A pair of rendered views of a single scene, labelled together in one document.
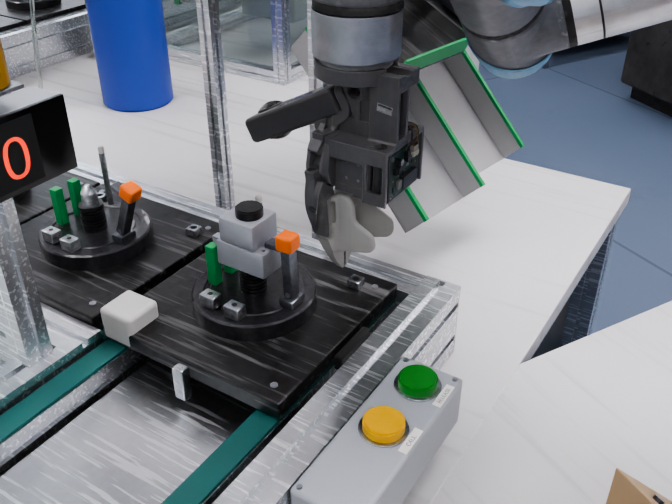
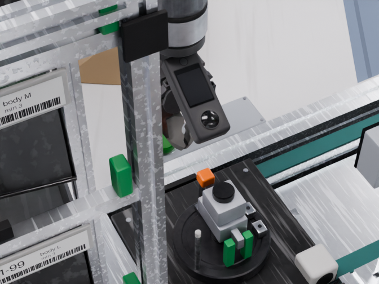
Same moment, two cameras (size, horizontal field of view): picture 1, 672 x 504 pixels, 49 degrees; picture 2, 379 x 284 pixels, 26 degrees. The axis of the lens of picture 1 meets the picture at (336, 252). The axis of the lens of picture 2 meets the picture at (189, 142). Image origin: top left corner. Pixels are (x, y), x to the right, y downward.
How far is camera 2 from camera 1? 1.43 m
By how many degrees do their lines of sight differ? 95
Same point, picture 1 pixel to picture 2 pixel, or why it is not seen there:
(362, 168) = not seen: hidden behind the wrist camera
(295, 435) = (248, 145)
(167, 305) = (285, 270)
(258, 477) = (278, 132)
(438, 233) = not seen: outside the picture
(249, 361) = (251, 193)
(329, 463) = (240, 124)
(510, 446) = (106, 164)
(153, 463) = (323, 198)
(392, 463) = not seen: hidden behind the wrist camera
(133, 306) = (313, 254)
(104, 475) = (352, 203)
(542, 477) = (108, 142)
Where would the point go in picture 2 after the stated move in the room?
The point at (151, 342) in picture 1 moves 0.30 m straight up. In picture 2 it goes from (307, 237) to (335, 91)
